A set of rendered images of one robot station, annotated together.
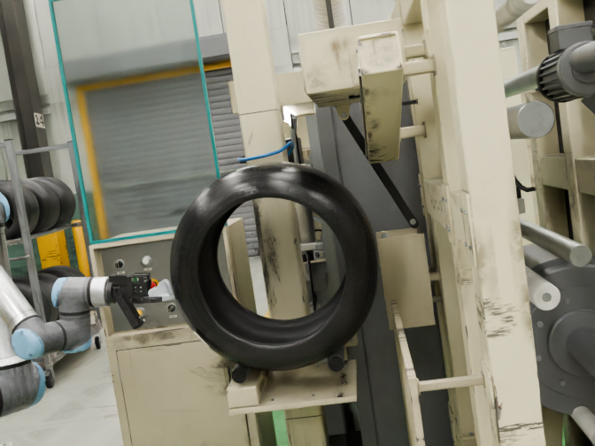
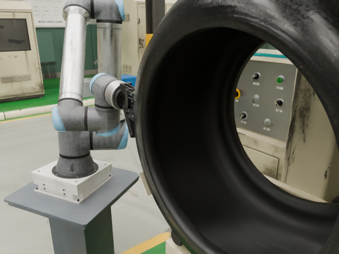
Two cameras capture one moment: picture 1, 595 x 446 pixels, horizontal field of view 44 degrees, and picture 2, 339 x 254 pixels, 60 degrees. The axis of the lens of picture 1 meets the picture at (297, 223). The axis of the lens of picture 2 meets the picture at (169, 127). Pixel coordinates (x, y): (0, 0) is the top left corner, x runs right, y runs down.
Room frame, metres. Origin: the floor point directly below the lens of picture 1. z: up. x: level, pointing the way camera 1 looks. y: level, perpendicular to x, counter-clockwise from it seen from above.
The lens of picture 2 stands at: (1.61, -0.18, 1.40)
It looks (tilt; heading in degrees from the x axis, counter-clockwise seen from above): 19 degrees down; 45
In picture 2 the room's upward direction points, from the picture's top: straight up
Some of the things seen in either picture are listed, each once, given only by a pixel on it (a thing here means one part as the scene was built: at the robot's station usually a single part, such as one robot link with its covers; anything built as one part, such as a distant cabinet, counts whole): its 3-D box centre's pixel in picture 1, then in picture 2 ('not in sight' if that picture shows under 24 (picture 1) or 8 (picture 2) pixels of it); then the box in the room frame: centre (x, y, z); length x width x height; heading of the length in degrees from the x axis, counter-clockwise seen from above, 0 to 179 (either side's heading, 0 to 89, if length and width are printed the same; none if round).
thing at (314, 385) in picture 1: (297, 384); not in sight; (2.21, 0.07, 0.80); 0.37 x 0.36 x 0.02; 85
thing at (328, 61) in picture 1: (351, 70); not in sight; (2.05, -0.21, 1.71); 0.61 x 0.25 x 0.15; 175
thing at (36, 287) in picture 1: (29, 258); not in sight; (6.12, 2.27, 0.96); 1.36 x 0.71 x 1.92; 172
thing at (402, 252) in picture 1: (405, 276); not in sight; (2.39, -0.33, 1.05); 0.20 x 0.15 x 0.30; 175
